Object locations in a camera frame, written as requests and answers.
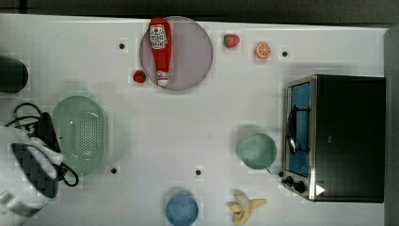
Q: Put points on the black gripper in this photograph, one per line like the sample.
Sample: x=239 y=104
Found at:
x=45 y=131

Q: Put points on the green plastic strainer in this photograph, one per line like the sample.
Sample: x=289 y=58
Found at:
x=82 y=131

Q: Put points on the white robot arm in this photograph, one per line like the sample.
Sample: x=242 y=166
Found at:
x=30 y=159

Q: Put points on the black pot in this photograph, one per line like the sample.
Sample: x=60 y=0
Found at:
x=13 y=75

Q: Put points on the small red toy tomato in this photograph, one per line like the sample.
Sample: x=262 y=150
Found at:
x=139 y=77

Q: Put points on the red ketchup bottle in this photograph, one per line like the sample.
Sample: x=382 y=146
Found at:
x=161 y=45

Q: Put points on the blue cup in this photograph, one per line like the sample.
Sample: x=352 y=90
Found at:
x=182 y=209

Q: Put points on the grey round plate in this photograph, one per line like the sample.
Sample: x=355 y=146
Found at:
x=191 y=54

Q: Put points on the red toy strawberry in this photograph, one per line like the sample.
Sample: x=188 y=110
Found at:
x=231 y=40

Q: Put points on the peeled toy banana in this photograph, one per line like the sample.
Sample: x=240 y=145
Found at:
x=243 y=206

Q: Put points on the green cup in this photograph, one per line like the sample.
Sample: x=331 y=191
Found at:
x=258 y=151

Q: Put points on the toy orange half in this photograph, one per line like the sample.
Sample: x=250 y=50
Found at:
x=262 y=50

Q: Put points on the black toaster oven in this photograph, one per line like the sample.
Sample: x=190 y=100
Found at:
x=334 y=138

